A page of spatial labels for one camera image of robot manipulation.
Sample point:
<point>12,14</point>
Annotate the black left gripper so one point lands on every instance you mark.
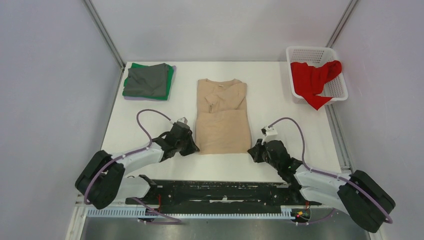
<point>192,148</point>

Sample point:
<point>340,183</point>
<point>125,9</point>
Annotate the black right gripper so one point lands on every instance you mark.
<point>255,151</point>

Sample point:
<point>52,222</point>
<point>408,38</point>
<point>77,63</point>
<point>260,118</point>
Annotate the beige t shirt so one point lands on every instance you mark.
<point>222,124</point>

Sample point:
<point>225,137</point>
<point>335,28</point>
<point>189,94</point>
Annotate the red t shirt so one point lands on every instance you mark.
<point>309,81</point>

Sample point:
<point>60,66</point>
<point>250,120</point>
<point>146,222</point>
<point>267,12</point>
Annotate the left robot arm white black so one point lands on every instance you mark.
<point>104,180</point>

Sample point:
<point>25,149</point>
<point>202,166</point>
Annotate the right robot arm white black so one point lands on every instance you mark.
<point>356,194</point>

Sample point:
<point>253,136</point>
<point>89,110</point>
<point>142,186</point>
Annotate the grey folded t shirt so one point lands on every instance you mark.
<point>147,81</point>

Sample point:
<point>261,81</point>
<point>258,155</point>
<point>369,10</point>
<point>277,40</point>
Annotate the green folded t shirt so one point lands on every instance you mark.
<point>169,82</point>

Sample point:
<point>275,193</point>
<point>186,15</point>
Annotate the white plastic laundry basket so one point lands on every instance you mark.
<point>316,56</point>

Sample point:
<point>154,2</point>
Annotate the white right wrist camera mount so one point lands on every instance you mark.
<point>269,134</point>

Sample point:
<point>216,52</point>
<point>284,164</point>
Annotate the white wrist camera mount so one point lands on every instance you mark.
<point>182,120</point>
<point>269,134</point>

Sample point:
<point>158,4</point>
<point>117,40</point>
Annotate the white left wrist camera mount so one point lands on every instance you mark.
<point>182,120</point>

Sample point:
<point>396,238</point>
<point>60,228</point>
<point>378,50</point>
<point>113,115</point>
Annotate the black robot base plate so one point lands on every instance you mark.
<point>221,197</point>

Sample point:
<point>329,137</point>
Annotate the white slotted cable duct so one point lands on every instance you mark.
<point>140,212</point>

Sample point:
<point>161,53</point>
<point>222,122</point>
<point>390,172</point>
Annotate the aluminium frame rails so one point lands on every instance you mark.
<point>103,179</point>

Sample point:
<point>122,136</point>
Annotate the left corner aluminium post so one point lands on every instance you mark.
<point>104,33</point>

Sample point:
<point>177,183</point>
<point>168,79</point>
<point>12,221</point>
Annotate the corner aluminium post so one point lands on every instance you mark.
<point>104,33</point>
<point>352,4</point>

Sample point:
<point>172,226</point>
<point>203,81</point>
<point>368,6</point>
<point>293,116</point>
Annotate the right corner aluminium post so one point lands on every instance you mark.
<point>352,4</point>

